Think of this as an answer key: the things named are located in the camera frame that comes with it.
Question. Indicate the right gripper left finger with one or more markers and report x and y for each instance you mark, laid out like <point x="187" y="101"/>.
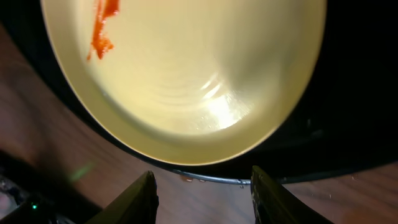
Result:
<point x="138" y="204"/>

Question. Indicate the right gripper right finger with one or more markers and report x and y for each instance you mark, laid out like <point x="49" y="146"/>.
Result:
<point x="274" y="204"/>

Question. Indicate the yellow plate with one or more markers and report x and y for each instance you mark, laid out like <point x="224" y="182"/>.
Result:
<point x="188" y="83"/>

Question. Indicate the black round tray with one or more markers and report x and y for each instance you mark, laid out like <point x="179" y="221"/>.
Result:
<point x="345" y="121"/>

